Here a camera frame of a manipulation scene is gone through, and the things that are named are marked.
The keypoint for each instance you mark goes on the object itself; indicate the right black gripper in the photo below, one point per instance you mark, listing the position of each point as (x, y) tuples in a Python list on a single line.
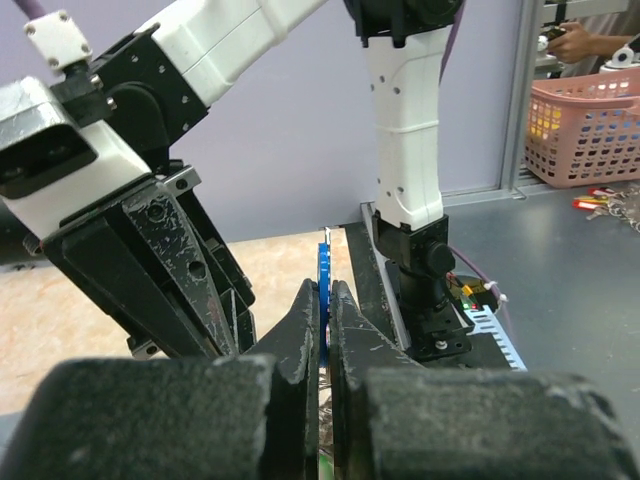
[(149, 257)]

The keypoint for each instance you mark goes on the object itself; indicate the right aluminium corner post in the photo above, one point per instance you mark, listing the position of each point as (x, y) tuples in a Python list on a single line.
[(523, 67)]

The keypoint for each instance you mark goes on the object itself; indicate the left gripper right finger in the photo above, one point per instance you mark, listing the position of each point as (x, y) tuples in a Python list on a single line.
[(396, 419)]

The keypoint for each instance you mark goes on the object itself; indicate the blue key tag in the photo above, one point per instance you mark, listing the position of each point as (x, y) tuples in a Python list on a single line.
[(324, 290)]

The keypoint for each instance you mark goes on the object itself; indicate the bunch of keys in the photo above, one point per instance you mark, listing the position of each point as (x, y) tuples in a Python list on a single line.
[(326, 441)]

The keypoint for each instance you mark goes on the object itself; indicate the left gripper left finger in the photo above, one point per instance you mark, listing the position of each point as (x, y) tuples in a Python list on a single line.
[(252, 416)]

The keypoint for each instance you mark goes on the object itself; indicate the spare keyring bunch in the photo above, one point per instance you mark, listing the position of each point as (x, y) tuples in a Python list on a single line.
[(620, 203)]

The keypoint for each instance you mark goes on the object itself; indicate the pink plastic basket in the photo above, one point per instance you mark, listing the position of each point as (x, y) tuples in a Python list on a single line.
[(584, 130)]

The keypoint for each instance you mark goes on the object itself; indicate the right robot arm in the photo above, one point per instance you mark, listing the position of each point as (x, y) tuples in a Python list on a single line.
[(271, 181)]

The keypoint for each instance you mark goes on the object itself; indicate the person's hand in background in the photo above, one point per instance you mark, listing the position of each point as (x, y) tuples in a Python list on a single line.
[(575, 45)]

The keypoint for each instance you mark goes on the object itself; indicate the aluminium frame rail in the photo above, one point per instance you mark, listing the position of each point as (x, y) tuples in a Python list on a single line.
[(385, 280)]

